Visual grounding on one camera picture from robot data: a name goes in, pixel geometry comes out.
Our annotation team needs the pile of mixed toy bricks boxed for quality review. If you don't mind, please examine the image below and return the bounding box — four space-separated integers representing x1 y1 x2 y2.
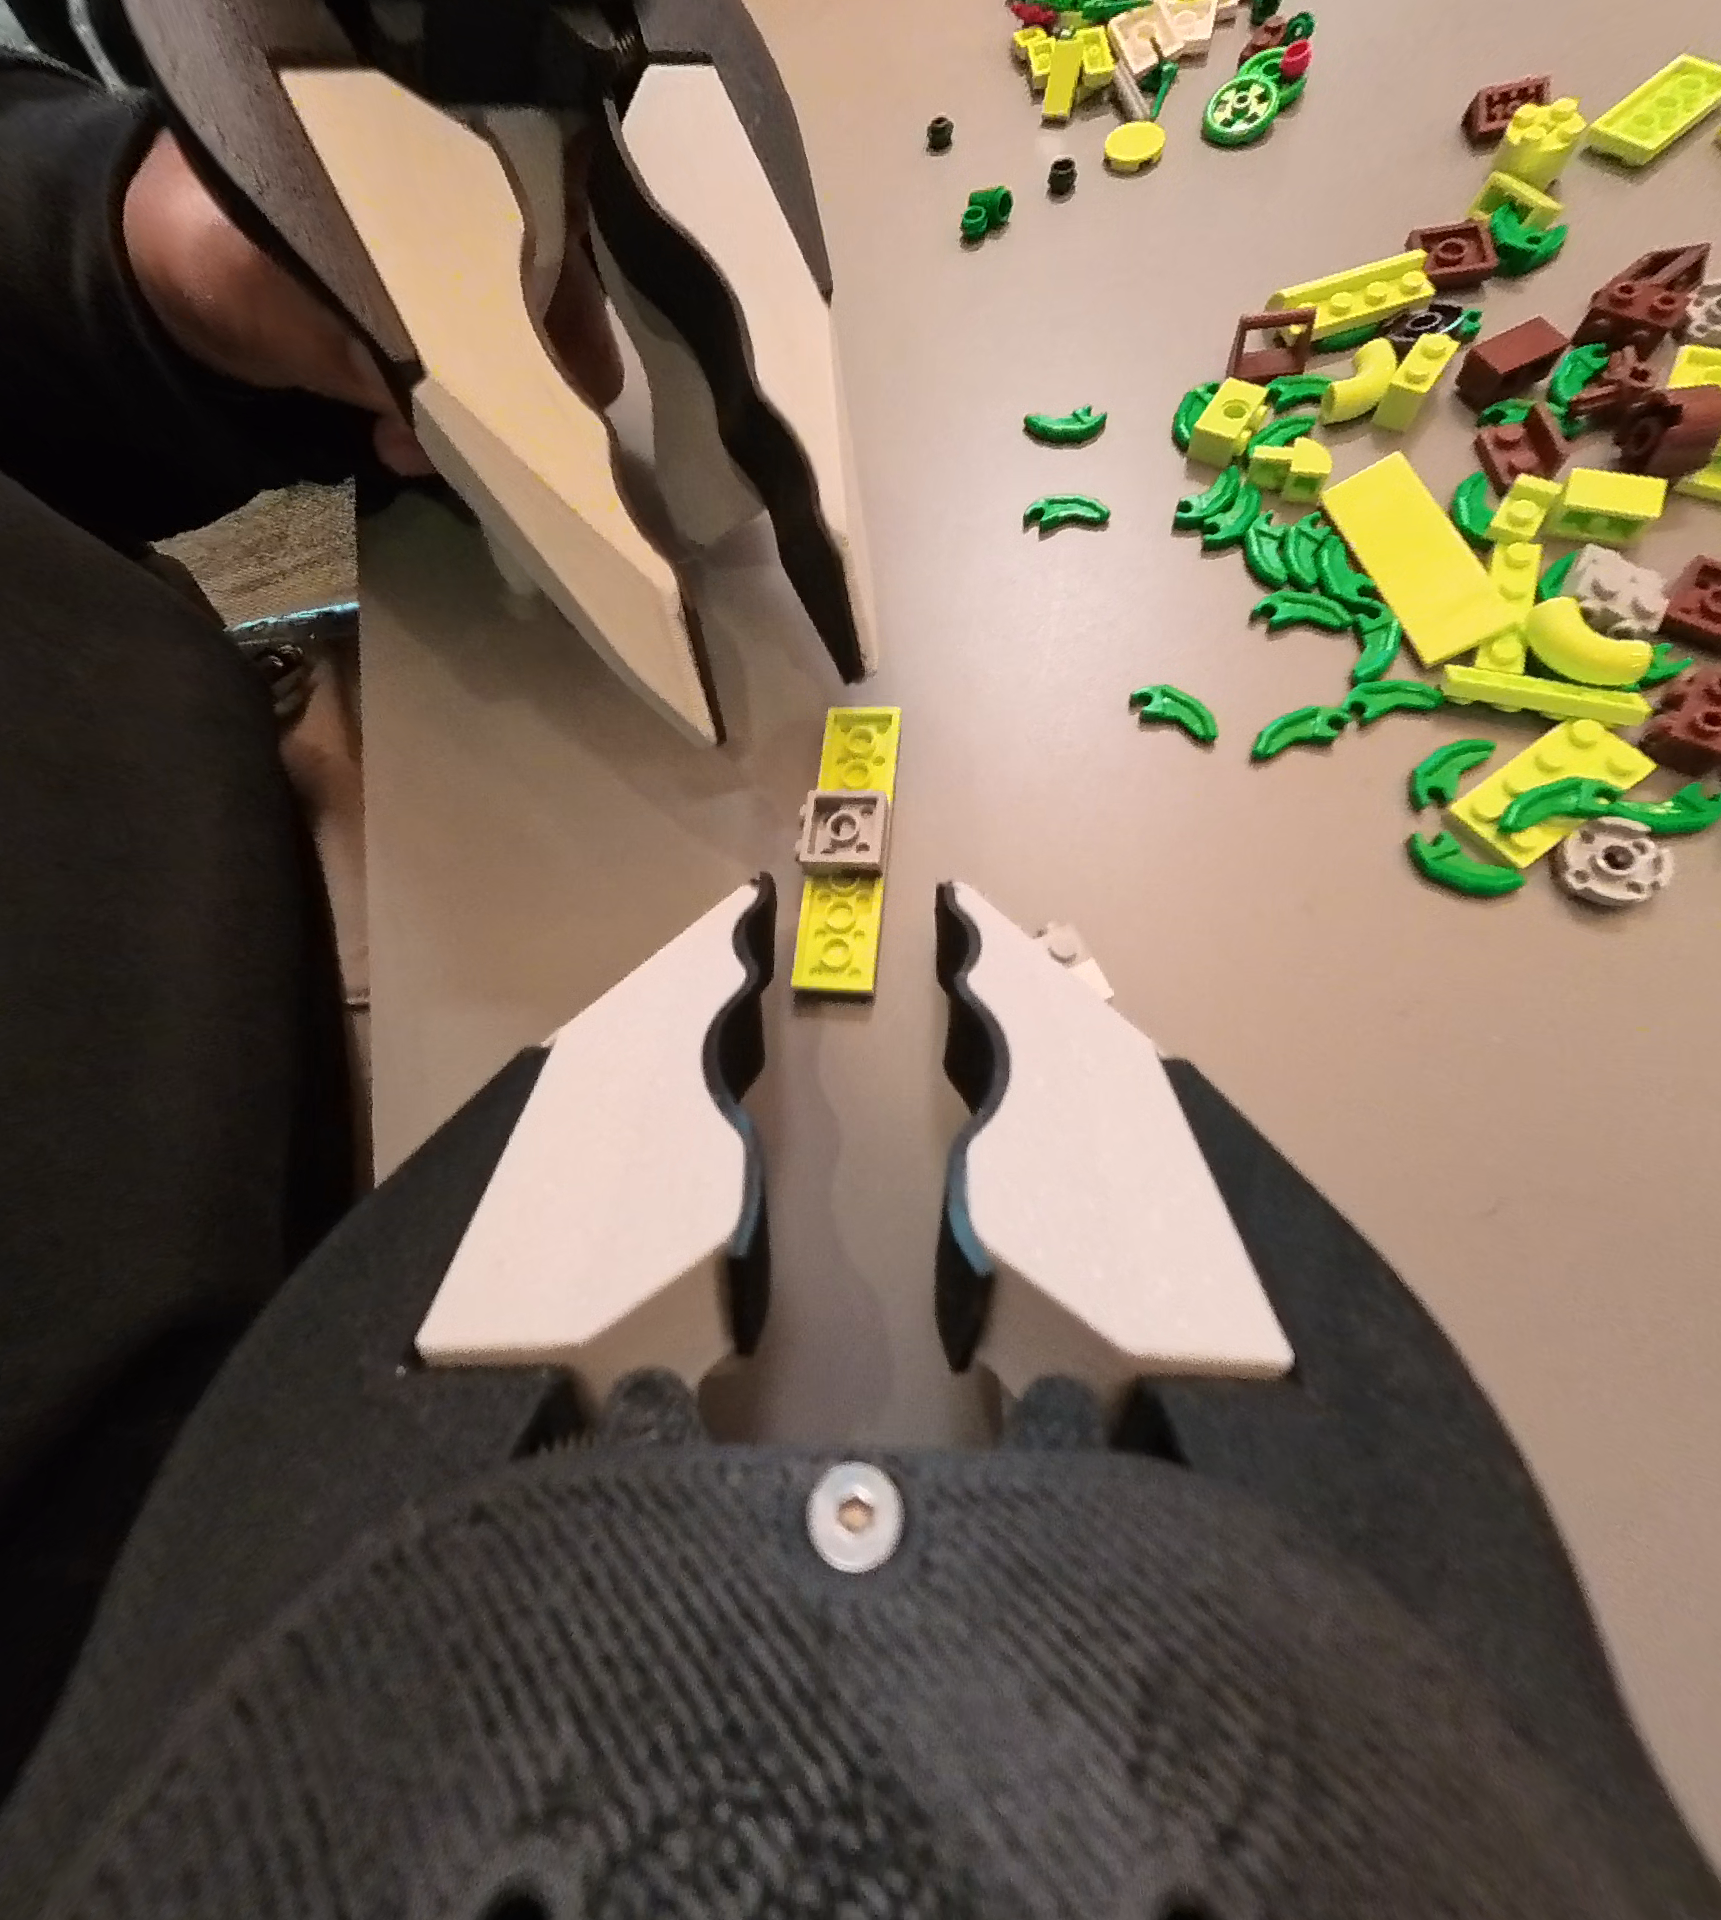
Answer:
1174 56 1721 901

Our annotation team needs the person's left hand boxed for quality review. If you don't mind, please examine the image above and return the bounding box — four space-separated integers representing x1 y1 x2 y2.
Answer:
122 120 434 480

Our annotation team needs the heap of small brick parts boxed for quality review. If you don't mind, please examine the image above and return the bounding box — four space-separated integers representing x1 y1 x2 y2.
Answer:
1010 0 1319 151

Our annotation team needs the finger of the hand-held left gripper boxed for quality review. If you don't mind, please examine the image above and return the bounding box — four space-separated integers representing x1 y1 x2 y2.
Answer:
274 62 731 749
592 56 881 688

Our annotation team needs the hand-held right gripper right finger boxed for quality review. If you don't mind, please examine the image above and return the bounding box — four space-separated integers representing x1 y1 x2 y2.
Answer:
930 878 1298 1409

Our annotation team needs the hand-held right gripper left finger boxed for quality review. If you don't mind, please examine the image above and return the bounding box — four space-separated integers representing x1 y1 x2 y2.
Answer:
415 873 779 1385

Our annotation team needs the lime long studded plate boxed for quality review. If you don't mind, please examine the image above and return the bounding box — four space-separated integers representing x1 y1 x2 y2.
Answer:
790 704 903 1001

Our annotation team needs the grey lego bracket piece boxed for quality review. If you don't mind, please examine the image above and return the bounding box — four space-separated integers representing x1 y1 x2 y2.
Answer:
795 786 894 873

